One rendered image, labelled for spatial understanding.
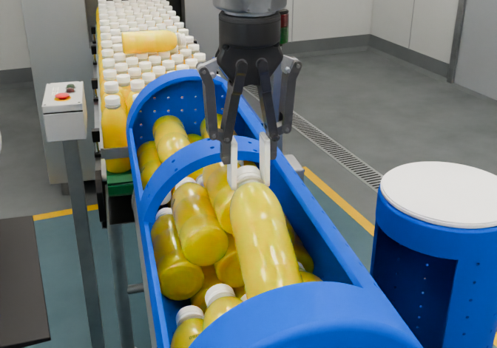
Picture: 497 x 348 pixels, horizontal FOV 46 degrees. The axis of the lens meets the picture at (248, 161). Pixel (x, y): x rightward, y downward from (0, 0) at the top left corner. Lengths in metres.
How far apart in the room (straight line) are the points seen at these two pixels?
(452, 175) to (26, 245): 0.87
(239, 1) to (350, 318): 0.36
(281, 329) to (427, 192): 0.74
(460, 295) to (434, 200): 0.19
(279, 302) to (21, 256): 0.63
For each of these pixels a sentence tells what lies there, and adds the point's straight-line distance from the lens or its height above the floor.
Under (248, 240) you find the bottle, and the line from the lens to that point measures 0.73.
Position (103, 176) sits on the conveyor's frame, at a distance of 1.63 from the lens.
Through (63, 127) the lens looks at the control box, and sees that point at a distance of 1.59.
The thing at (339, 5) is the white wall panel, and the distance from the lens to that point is 6.45.
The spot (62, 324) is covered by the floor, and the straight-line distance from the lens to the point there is 2.58.
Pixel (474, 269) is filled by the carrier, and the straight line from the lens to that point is 1.22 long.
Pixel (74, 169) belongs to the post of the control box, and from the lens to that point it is 1.73.
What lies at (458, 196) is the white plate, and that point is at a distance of 1.26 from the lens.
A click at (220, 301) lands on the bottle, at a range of 0.74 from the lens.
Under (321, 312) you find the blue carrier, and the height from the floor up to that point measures 1.23.
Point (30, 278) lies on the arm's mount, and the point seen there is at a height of 1.01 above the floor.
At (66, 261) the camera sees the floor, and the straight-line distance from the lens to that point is 2.95.
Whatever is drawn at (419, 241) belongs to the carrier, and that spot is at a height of 0.98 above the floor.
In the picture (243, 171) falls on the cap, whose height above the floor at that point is 1.25.
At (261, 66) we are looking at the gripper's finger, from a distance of 0.73.
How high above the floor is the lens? 1.60
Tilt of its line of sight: 25 degrees down
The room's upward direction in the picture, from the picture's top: straight up
